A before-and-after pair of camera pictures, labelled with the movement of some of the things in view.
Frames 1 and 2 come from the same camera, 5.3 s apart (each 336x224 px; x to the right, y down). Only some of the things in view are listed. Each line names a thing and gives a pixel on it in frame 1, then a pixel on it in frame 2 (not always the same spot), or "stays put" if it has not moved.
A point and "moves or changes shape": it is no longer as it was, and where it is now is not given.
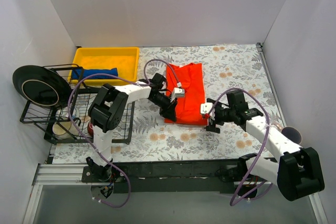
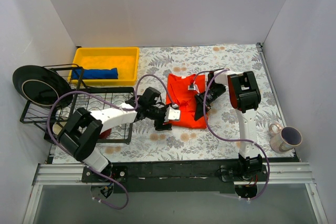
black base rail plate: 165,177 stays put
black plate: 42,86 stays put
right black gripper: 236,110 -> 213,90
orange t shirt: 190,77 moves or changes shape
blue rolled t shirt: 81,74 stays put
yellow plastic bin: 125,59 stays put
